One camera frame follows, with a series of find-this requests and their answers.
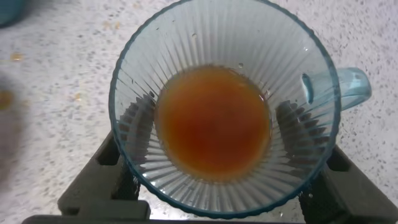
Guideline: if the brown tea liquid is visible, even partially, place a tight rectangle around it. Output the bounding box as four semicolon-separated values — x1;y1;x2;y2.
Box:
154;64;273;184

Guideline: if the ribbed blue glass cup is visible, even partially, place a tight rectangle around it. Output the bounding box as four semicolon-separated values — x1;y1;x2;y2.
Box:
108;0;373;219

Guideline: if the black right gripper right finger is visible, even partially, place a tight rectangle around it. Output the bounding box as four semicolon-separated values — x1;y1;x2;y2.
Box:
275;99;398;224

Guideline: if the teal square plastic tub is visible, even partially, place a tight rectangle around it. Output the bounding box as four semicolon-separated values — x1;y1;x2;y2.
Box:
0;0;28;28

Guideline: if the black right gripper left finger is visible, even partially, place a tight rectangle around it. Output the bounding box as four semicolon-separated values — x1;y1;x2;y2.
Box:
57;95;156;218

